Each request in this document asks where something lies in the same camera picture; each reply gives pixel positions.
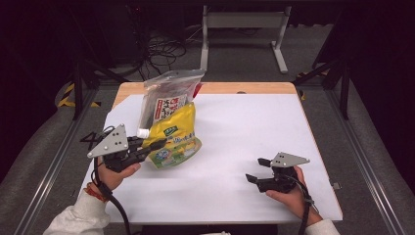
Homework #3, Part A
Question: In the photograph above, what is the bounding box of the clear bag with dark contents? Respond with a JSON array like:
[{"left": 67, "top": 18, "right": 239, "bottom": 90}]
[{"left": 136, "top": 69, "right": 208, "bottom": 131}]

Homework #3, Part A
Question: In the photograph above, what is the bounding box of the white table cover sheet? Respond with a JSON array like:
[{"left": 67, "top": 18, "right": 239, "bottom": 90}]
[{"left": 79, "top": 93, "right": 344, "bottom": 226}]

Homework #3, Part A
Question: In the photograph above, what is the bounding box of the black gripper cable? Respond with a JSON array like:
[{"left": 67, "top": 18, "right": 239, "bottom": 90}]
[
  {"left": 91, "top": 156, "right": 132, "bottom": 235},
  {"left": 282, "top": 174, "right": 319, "bottom": 235}
]

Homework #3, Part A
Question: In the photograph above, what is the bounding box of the tangle of black floor cables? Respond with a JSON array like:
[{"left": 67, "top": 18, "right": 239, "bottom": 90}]
[{"left": 128, "top": 6, "right": 199, "bottom": 81}]

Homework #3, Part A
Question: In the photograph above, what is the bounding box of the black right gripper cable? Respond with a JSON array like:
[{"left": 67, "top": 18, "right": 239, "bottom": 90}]
[{"left": 282, "top": 174, "right": 319, "bottom": 235}]

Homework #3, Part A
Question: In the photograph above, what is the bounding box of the yellow black hazard tape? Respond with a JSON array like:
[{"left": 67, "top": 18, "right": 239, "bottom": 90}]
[{"left": 57, "top": 82, "right": 102, "bottom": 109}]

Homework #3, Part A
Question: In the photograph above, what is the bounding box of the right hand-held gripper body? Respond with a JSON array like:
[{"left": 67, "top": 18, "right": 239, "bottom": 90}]
[{"left": 255, "top": 152, "right": 311, "bottom": 194}]

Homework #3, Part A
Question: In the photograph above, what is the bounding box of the white metal frame stand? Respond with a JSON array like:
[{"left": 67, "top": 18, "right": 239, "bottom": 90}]
[{"left": 199, "top": 4, "right": 294, "bottom": 74}]

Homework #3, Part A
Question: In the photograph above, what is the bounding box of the black metal stand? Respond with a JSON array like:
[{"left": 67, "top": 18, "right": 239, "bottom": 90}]
[
  {"left": 293, "top": 8, "right": 352, "bottom": 121},
  {"left": 70, "top": 53, "right": 130, "bottom": 121}
]

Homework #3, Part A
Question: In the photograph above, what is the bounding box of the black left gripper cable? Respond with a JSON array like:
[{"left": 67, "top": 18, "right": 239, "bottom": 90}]
[{"left": 91, "top": 156, "right": 132, "bottom": 235}]

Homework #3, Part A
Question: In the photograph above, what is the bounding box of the aluminium floor rail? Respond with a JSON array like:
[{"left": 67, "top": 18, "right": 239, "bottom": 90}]
[
  {"left": 325, "top": 87, "right": 409, "bottom": 235},
  {"left": 13, "top": 87, "right": 100, "bottom": 235}
]

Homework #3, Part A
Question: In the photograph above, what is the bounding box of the person's right hand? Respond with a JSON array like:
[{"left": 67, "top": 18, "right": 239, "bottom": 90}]
[{"left": 265, "top": 165, "right": 319, "bottom": 227}]

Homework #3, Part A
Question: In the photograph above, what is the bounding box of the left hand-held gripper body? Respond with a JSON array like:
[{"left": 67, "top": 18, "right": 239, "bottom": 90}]
[{"left": 86, "top": 123, "right": 149, "bottom": 174}]

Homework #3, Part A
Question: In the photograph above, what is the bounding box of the red wrist bracelet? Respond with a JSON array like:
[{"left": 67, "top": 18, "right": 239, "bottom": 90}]
[{"left": 83, "top": 182, "right": 108, "bottom": 204}]

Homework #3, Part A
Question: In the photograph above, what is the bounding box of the yellow spout pouch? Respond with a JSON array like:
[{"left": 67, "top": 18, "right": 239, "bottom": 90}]
[{"left": 140, "top": 101, "right": 203, "bottom": 170}]

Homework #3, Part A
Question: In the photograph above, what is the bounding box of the person's left hand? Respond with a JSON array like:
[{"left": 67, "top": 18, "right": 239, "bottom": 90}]
[{"left": 96, "top": 156, "right": 142, "bottom": 194}]

